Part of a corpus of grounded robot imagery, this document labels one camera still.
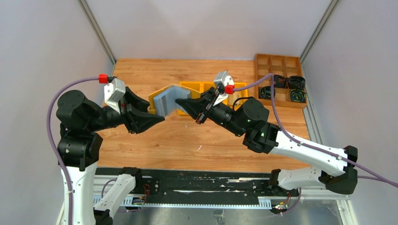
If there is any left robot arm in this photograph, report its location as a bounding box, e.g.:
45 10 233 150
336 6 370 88
55 89 164 225

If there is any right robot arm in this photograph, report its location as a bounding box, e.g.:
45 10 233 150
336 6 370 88
176 88 358 195

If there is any yellow three-compartment bin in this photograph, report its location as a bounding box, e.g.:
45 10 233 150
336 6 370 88
177 81 248 116

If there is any wooden compartment tray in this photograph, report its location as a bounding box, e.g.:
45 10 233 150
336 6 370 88
254 53 307 109

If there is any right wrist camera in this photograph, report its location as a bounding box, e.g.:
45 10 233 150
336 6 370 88
214 71 235 106

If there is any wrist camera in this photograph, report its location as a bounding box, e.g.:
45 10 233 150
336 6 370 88
214 71 235 106
104 78 126 114

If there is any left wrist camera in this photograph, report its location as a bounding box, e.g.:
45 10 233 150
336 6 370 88
104 78 126 114

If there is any black coiled strap left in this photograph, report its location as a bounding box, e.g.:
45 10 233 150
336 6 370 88
259 86 276 100

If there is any black coiled strap upper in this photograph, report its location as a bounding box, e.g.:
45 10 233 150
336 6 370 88
273 75 287 89

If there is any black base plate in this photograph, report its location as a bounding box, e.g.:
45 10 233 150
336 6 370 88
96 167 333 206

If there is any aluminium frame rail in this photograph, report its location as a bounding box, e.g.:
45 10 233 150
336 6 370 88
56 173 358 225

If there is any black coiled strap right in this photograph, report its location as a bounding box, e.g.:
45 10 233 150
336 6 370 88
286 75 306 90

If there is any black green coiled strap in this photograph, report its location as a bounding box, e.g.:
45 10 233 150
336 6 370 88
290 89 307 103

